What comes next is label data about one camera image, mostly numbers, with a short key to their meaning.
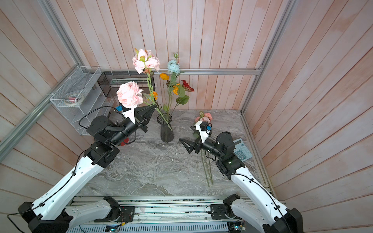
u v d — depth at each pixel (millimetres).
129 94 393
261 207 423
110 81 893
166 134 983
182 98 848
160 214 748
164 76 903
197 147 592
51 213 377
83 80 858
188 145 590
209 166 902
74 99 743
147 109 510
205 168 900
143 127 522
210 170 880
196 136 1036
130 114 453
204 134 582
